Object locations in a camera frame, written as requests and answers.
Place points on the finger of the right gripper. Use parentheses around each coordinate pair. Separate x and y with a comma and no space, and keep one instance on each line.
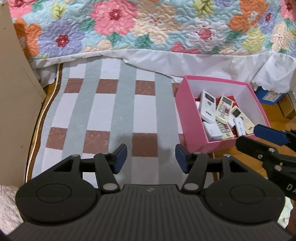
(257,150)
(271,135)

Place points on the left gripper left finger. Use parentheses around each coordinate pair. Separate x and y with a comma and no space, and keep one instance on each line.
(71,188)

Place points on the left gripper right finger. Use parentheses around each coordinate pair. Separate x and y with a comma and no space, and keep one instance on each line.
(229,188)

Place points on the small white fan remote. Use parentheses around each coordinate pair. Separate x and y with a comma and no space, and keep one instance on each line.
(239,127)

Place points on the small white adapter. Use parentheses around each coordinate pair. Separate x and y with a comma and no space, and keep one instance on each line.
(231,122)

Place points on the cream TCL remote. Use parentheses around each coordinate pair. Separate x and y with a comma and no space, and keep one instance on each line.
(247,123)

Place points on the cream horizontal Qunda remote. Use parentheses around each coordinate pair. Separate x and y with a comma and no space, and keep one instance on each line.
(225,130)

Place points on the white charger block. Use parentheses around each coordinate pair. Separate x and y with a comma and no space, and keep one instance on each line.
(212,131)

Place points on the white TCL remote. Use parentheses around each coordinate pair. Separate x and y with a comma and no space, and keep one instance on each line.
(207,107)

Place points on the cardboard boxes under bed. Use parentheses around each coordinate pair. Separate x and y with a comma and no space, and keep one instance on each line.
(286,101)

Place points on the green crumpled cloth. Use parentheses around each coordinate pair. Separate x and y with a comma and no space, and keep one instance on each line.
(285,214)

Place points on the white fluffy towel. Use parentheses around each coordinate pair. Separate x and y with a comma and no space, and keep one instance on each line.
(10,216)

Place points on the striped checkered floor mat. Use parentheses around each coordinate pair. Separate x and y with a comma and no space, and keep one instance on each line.
(101,103)

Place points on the beige wooden cabinet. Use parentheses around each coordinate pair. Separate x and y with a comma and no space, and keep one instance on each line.
(21,101)

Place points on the floral quilted bedspread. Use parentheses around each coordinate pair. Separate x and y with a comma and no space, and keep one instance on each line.
(49,29)

